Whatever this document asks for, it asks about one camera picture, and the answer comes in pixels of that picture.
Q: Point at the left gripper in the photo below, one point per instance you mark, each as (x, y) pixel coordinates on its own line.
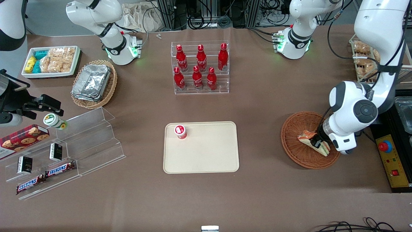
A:
(317, 138)

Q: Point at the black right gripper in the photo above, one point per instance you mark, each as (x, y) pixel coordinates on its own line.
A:
(13, 97)

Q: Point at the triangular sandwich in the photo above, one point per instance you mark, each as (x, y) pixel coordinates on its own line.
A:
(305, 138)

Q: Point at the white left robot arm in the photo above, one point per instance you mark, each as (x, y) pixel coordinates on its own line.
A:
(354, 103)

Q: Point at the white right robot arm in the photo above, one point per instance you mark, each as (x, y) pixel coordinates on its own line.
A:
(112, 45)

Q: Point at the brown round wicker basket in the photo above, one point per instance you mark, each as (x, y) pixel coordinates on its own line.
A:
(299, 158)

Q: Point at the aluminium foil tray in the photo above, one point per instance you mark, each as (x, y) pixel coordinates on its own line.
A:
(87, 98)

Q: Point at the white rectangular snack tray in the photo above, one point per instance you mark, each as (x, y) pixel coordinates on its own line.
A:
(75, 66)

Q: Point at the light oval wicker basket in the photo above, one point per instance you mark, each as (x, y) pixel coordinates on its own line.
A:
(109, 87)

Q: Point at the beige plastic tray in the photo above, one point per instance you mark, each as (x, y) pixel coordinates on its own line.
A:
(206, 151)

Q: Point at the green sunflower yogurt cup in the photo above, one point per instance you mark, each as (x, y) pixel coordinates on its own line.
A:
(54, 120)

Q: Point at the red plaid cookie box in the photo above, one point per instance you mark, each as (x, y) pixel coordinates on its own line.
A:
(22, 139)

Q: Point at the teal snack packet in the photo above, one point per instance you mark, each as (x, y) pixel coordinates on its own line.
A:
(37, 67)
(41, 54)

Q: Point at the clear rice cracker pack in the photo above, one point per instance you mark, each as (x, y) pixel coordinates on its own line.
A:
(45, 64)
(56, 64)
(70, 52)
(66, 65)
(56, 52)

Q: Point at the yellow snack packet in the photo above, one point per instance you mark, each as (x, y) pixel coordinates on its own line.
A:
(30, 63)

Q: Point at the small black snack box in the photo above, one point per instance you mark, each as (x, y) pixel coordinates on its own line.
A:
(56, 152)
(24, 165)

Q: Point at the silver foil packets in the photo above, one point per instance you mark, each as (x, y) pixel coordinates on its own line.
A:
(91, 80)

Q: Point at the clear acrylic stepped shelf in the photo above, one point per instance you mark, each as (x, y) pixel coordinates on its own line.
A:
(93, 141)

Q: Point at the Snickers chocolate bar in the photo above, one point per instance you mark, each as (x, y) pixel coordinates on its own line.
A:
(61, 169)
(29, 185)

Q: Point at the clear container of pastries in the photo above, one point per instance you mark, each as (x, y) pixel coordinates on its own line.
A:
(356, 69)

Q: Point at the yellow emergency stop box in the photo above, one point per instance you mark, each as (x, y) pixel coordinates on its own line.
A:
(394, 164)

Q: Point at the bagged brown snack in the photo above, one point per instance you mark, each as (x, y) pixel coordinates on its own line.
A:
(367, 67)
(361, 47)

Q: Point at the clear plastic container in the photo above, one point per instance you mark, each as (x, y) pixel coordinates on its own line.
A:
(405, 116)

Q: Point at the red cola bottle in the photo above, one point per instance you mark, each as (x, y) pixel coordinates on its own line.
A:
(181, 59)
(179, 80)
(222, 58)
(201, 59)
(211, 80)
(197, 79)

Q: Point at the clear acrylic bottle rack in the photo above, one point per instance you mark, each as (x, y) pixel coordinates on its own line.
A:
(201, 91)

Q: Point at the white cloth bag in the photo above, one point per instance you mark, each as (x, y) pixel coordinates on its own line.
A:
(138, 16)

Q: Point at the red lidded yogurt cup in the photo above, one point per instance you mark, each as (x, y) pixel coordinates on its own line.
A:
(180, 131)

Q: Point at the silver white clip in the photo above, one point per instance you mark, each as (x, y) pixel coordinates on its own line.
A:
(210, 228)

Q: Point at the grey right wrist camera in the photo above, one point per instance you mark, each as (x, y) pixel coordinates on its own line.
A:
(9, 120)

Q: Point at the aluminium frame post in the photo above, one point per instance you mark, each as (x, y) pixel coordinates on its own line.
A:
(165, 13)
(252, 11)

